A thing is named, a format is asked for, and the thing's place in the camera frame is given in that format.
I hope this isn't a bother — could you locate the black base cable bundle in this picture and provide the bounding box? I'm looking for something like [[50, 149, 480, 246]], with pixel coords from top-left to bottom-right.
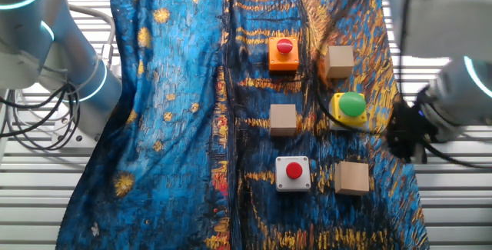
[[0, 82, 81, 151]]

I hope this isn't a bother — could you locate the starry night painted cloth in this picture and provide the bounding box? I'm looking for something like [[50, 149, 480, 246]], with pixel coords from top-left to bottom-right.
[[55, 0, 431, 250]]

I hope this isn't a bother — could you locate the orange box red button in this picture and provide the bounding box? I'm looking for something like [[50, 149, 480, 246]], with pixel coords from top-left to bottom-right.
[[268, 36, 301, 73]]

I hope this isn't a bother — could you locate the grey box red button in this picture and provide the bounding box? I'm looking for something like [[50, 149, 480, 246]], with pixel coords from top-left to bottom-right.
[[274, 155, 312, 193]]

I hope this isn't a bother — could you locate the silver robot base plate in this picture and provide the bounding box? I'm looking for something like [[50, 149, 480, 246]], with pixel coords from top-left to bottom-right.
[[52, 99, 103, 149]]

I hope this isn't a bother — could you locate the light wooden cube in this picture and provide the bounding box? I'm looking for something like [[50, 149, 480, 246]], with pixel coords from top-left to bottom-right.
[[324, 45, 355, 80], [334, 160, 371, 197], [268, 103, 298, 138]]

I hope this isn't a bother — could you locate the yellow box green button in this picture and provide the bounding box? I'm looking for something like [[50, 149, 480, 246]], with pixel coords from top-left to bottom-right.
[[328, 91, 368, 132]]

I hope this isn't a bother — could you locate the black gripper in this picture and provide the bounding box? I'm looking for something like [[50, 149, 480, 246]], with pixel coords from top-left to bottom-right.
[[387, 99, 427, 165]]

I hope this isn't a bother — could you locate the grey base hose cable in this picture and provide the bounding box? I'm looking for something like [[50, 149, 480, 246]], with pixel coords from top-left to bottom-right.
[[65, 2, 117, 68]]

